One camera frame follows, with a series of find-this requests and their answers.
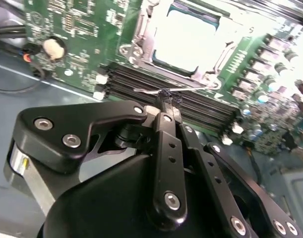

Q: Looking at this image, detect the metal locking lever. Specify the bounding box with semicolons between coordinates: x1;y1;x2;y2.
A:
133;81;221;95

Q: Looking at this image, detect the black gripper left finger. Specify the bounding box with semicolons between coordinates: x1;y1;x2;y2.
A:
13;90;188;231

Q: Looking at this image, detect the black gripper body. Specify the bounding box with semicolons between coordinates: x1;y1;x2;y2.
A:
3;141;242;238

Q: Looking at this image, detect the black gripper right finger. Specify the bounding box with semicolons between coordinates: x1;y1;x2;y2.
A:
171;96;303;238

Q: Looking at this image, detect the silver CPU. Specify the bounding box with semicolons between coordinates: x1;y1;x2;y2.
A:
153;4;223;74

